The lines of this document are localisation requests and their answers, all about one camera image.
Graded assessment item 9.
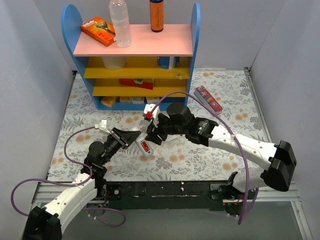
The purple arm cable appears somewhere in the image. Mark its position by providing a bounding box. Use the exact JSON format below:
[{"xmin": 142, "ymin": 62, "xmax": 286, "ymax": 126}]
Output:
[
  {"xmin": 149, "ymin": 91, "xmax": 260, "ymax": 225},
  {"xmin": 10, "ymin": 124, "xmax": 127, "ymax": 228}
]

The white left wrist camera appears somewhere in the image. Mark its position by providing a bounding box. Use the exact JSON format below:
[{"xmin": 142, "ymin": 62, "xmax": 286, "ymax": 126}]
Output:
[{"xmin": 94, "ymin": 119, "xmax": 111, "ymax": 135}]

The white and red remote control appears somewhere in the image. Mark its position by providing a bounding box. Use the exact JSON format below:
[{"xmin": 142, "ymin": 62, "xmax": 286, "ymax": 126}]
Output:
[{"xmin": 134, "ymin": 132, "xmax": 154, "ymax": 158}]

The red box on shelf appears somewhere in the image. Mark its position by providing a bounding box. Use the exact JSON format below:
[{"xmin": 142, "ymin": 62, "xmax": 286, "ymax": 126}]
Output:
[{"xmin": 118, "ymin": 78, "xmax": 154, "ymax": 90}]

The yellow orange box on shelf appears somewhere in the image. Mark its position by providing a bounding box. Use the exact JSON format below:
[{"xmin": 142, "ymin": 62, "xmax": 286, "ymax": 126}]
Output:
[{"xmin": 100, "ymin": 96, "xmax": 119, "ymax": 108}]

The orange cologne bottle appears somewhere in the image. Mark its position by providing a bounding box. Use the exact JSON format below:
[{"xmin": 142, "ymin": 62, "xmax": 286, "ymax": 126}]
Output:
[{"xmin": 149, "ymin": 0, "xmax": 164, "ymax": 33}]

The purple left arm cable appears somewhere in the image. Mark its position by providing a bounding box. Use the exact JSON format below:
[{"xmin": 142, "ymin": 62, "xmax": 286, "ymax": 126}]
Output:
[{"xmin": 10, "ymin": 124, "xmax": 127, "ymax": 228}]

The clear plastic bottle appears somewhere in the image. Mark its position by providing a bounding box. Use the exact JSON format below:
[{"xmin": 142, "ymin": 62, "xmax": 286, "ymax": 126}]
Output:
[{"xmin": 109, "ymin": 0, "xmax": 132, "ymax": 48}]

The orange razor box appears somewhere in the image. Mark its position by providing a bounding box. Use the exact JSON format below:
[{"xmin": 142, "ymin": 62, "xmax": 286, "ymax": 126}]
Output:
[{"xmin": 80, "ymin": 16, "xmax": 116, "ymax": 47}]

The white battery cover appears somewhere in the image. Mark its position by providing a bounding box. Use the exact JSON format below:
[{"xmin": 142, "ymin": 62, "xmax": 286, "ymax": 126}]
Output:
[{"xmin": 166, "ymin": 135, "xmax": 178, "ymax": 142}]

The white cup on shelf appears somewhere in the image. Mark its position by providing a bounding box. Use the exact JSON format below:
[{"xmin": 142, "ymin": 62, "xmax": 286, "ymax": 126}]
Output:
[{"xmin": 101, "ymin": 56, "xmax": 127, "ymax": 70}]

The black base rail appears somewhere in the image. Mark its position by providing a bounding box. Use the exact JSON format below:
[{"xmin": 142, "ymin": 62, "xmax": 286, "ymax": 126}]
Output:
[{"xmin": 106, "ymin": 180, "xmax": 244, "ymax": 211}]

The red toothpaste box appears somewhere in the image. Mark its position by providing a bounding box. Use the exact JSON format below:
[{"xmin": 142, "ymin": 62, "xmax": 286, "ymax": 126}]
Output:
[{"xmin": 194, "ymin": 85, "xmax": 223, "ymax": 115}]

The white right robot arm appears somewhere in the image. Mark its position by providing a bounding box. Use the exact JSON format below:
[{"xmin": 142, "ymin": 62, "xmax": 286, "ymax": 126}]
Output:
[{"xmin": 143, "ymin": 102, "xmax": 297, "ymax": 199}]

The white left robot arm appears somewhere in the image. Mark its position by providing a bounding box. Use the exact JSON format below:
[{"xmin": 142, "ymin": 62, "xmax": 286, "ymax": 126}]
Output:
[{"xmin": 22, "ymin": 128, "xmax": 141, "ymax": 240}]

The blue white box on shelf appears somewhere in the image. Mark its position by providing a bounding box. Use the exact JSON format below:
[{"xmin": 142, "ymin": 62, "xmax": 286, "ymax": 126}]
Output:
[{"xmin": 157, "ymin": 56, "xmax": 180, "ymax": 70}]

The blue and yellow shelf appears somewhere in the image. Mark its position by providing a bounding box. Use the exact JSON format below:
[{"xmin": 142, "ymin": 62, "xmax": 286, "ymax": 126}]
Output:
[{"xmin": 61, "ymin": 3, "xmax": 201, "ymax": 111}]

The white orange soap box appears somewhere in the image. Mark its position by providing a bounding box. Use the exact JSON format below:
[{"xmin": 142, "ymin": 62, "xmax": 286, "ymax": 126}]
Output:
[{"xmin": 130, "ymin": 96, "xmax": 145, "ymax": 104}]

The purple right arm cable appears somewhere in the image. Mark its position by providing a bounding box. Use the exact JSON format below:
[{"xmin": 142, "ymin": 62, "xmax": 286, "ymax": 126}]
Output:
[{"xmin": 149, "ymin": 91, "xmax": 260, "ymax": 225}]

